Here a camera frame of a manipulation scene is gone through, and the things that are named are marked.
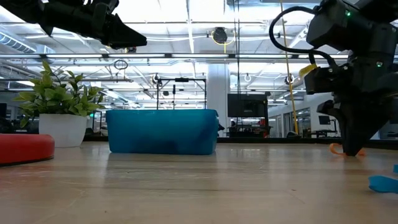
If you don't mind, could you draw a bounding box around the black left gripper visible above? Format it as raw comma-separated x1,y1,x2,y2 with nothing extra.
37,0,148,49

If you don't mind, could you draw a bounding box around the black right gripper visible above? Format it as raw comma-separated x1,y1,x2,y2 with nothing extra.
317,46,398,156

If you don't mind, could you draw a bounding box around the pale orange rubber band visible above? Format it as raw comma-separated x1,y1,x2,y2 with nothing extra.
329,142,367,157

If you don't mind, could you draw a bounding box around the blue rubber band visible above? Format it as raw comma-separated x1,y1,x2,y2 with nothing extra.
368,164,398,194

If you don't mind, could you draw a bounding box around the blue plastic bin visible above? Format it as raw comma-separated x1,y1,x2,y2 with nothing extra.
105,108,220,156

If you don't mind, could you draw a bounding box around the small black desk monitor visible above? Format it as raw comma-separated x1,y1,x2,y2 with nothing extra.
317,114,339,134

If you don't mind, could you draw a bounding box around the green plant in white pot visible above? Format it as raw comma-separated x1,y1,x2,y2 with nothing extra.
12,60,106,148

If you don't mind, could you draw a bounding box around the large black monitor screen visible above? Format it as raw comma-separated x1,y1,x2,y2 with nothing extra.
227,93,269,118

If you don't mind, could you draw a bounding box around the hanging black cable loop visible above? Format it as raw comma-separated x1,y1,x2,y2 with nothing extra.
113,58,129,71

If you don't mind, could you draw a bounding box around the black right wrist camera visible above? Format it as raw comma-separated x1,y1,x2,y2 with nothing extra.
303,64,354,95

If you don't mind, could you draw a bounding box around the black metal rack frame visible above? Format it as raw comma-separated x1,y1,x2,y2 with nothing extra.
156,77,208,110

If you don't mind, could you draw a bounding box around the yellow cable tag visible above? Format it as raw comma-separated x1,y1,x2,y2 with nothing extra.
298,63,318,78

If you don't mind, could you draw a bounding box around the yellow hanging cable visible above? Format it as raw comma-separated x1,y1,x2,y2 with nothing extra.
279,0,301,139

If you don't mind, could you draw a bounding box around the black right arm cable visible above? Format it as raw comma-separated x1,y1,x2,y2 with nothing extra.
269,6,338,68

